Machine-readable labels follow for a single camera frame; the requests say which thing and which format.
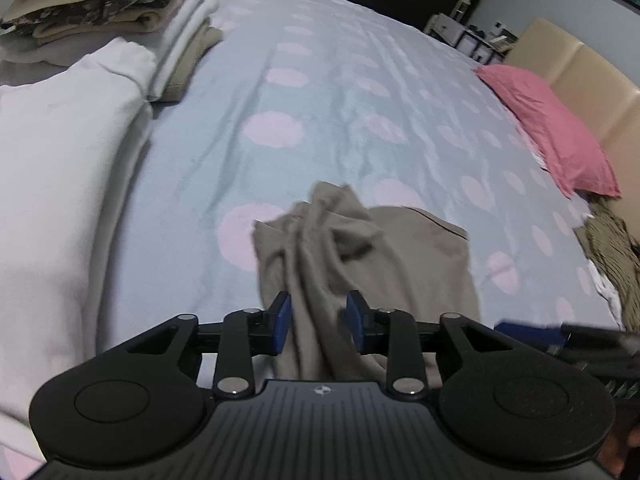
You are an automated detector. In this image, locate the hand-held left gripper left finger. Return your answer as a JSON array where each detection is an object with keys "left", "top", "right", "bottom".
[{"left": 120, "top": 291, "right": 293, "bottom": 401}]

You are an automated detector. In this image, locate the polka dot bed sheet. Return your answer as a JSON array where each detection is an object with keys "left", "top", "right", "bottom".
[{"left": 0, "top": 0, "right": 626, "bottom": 480}]

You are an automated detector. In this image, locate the beige padded headboard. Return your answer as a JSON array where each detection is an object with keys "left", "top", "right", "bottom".
[{"left": 502, "top": 17, "right": 640, "bottom": 196}]

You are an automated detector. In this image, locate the taupe shirt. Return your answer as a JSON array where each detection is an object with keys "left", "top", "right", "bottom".
[{"left": 251, "top": 180, "right": 483, "bottom": 391}]

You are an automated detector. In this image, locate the large white sweatshirt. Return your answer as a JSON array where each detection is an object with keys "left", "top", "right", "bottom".
[{"left": 0, "top": 37, "right": 156, "bottom": 461}]

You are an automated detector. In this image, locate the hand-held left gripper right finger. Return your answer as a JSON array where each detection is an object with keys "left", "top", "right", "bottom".
[{"left": 346, "top": 289, "right": 521, "bottom": 401}]

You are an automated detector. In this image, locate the white garment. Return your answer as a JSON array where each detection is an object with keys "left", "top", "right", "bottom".
[{"left": 587, "top": 260, "right": 626, "bottom": 321}]

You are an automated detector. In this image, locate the olive striped garment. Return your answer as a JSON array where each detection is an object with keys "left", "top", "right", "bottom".
[{"left": 575, "top": 200, "right": 640, "bottom": 331}]

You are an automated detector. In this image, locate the light pink pillow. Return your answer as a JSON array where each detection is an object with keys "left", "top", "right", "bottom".
[{"left": 520, "top": 125, "right": 551, "bottom": 171}]

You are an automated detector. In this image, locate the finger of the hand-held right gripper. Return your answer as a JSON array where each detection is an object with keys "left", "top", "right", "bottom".
[{"left": 494, "top": 321, "right": 566, "bottom": 348}]

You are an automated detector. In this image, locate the white nightstand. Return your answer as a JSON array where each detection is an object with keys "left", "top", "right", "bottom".
[{"left": 425, "top": 12, "right": 516, "bottom": 58}]

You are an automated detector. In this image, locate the stack of folded clothes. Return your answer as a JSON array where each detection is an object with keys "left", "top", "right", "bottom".
[{"left": 0, "top": 0, "right": 223, "bottom": 103}]

